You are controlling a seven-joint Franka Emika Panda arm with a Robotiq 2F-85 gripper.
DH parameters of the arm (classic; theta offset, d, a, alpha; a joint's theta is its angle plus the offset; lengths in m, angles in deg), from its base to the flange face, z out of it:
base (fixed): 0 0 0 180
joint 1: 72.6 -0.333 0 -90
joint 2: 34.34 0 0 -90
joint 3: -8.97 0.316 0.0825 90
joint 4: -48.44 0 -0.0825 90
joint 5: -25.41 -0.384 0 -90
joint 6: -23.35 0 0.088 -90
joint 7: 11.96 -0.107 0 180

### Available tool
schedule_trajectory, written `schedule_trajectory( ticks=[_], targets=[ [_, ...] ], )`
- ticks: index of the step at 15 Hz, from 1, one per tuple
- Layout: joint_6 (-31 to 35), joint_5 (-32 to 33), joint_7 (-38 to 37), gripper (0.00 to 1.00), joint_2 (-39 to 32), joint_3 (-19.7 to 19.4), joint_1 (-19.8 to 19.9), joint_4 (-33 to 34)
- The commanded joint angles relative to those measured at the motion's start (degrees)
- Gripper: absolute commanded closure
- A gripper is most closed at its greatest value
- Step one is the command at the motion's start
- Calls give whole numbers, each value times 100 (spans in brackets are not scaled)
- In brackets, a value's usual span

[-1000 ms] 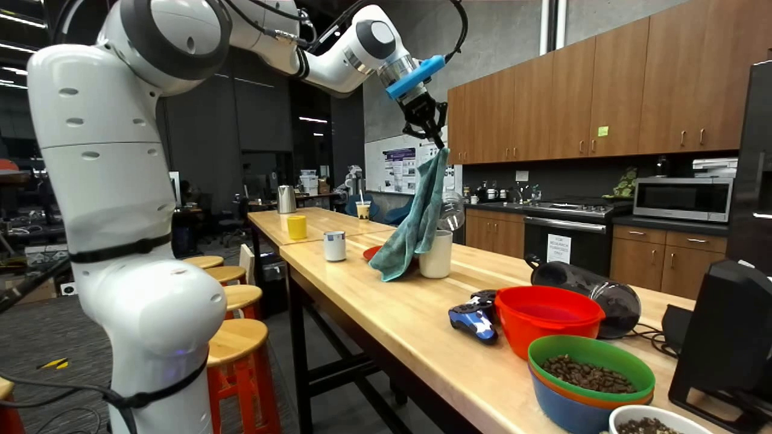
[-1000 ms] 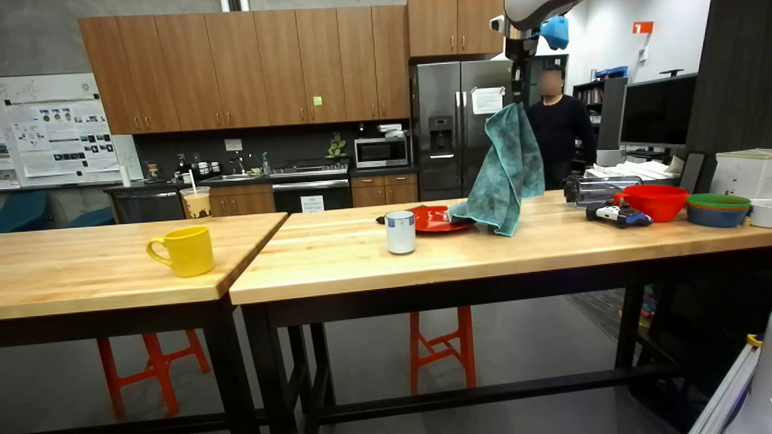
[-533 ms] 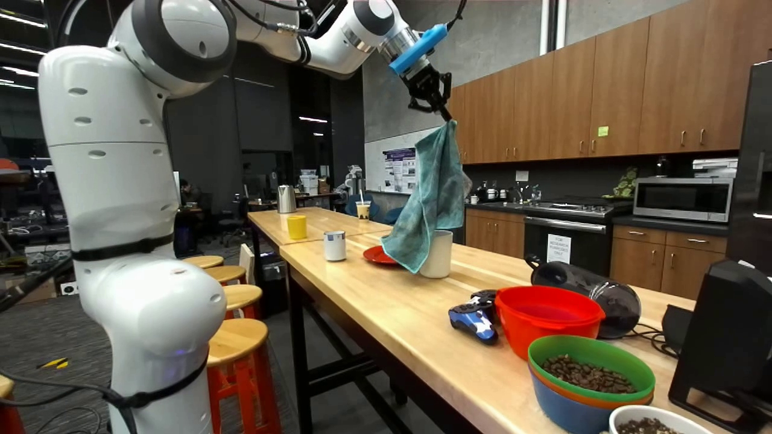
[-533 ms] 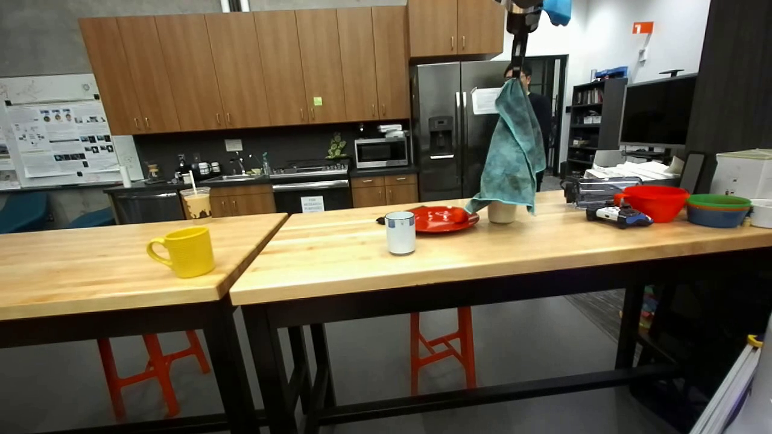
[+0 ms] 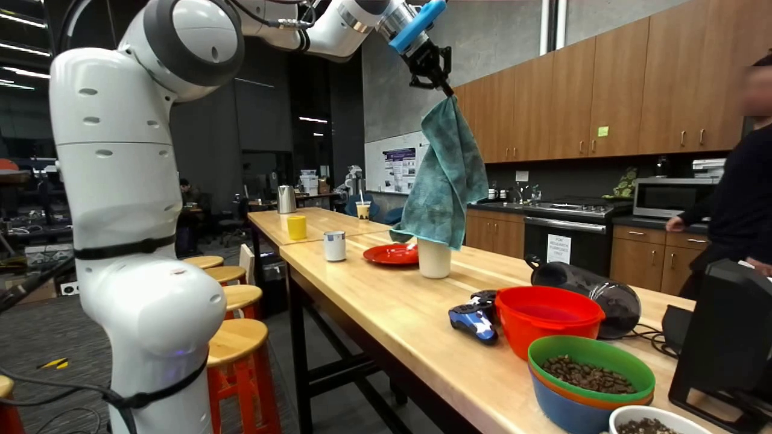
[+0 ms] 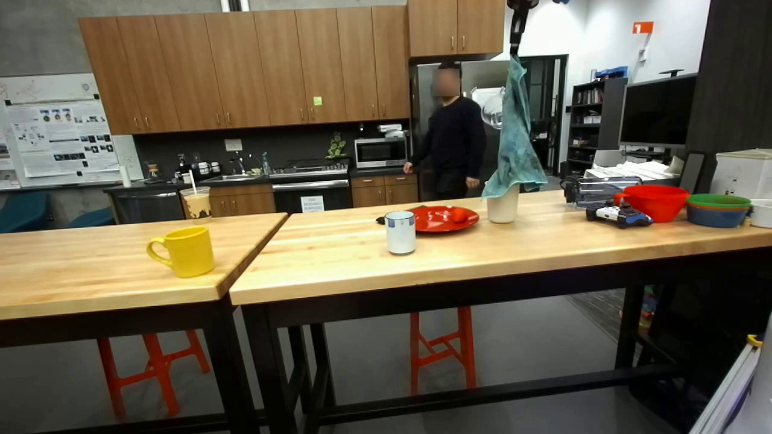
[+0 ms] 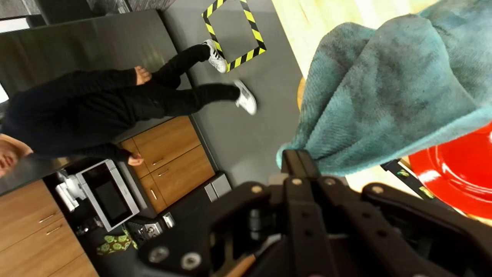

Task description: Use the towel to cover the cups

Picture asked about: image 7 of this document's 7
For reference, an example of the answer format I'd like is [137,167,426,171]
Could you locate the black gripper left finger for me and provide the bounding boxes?
[134,150,309,277]

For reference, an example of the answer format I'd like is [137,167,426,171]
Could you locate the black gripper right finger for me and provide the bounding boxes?
[298,150,492,277]

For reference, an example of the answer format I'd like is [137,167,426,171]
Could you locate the teal towel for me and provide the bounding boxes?
[275,0,492,179]

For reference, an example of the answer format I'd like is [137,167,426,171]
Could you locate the wooden lower cabinet wide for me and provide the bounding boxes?
[121,116,218,216]

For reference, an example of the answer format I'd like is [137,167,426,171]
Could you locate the red plate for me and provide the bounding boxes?
[406,122,492,222]

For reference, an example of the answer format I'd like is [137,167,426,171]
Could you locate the green plant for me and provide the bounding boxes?
[95,230,138,259]

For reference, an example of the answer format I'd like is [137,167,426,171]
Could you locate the silver microwave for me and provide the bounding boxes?
[75,159,141,234]

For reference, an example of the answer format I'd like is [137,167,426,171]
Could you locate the person in black clothes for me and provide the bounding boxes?
[0,37,260,179]

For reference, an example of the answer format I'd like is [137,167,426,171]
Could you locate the wooden upper cabinets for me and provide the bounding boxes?
[0,179,100,277]

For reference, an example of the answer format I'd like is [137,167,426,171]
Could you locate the yellow black hazard tape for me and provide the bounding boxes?
[200,0,267,74]

